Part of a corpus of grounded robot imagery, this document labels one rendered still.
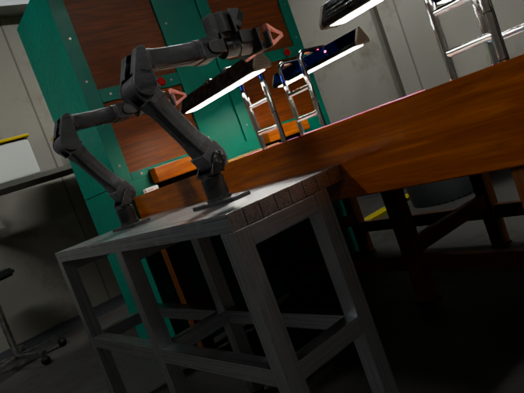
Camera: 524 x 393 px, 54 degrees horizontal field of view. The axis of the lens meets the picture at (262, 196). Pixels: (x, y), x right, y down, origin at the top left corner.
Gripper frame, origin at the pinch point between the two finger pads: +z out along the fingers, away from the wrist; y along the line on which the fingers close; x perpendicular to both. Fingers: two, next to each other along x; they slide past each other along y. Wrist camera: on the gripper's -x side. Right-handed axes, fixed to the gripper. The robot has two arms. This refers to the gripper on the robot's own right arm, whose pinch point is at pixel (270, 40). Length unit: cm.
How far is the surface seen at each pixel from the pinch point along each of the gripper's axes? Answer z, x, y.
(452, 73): 26, 29, -38
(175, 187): -16, 33, 58
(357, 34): 68, -2, 19
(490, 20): 25, 19, -53
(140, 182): -8, 25, 101
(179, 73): 31, -19, 99
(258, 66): 11.7, 2.2, 22.0
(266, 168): -19.7, 36.2, -1.2
